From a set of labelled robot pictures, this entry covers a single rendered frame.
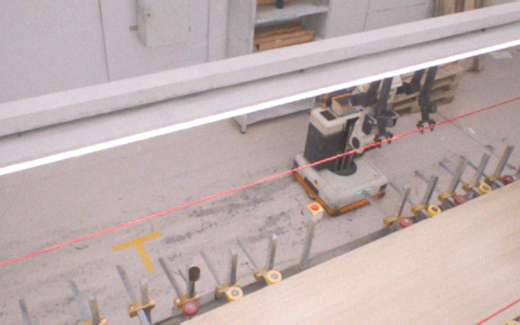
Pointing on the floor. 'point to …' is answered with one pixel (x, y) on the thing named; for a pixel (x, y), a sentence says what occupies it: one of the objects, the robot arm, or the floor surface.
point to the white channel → (157, 81)
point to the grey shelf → (315, 12)
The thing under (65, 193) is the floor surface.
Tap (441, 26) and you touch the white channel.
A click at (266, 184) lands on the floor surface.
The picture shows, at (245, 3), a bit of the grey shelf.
